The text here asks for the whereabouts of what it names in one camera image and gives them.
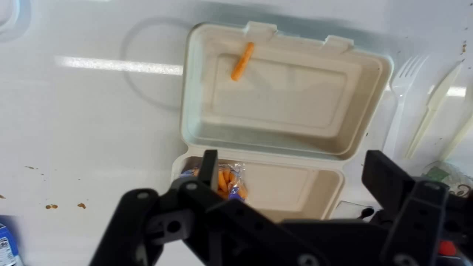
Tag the white plastic fork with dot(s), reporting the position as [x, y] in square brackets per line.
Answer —
[406, 83]

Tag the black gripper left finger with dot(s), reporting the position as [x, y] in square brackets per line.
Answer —
[196, 231]

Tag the cream plastic spoon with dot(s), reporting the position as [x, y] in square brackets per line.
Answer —
[460, 135]

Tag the cream plastic knife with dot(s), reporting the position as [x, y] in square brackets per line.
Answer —
[436, 106]

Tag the blue snack packet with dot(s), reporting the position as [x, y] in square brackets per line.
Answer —
[7, 245]

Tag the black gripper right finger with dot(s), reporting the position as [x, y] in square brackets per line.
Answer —
[423, 227]

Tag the beige clamshell takeout container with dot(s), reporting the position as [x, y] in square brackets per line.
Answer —
[285, 109]

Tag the clear plastic snack bag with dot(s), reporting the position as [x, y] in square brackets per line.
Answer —
[233, 178]

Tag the patterned paper cup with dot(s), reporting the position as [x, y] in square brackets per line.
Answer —
[451, 178]

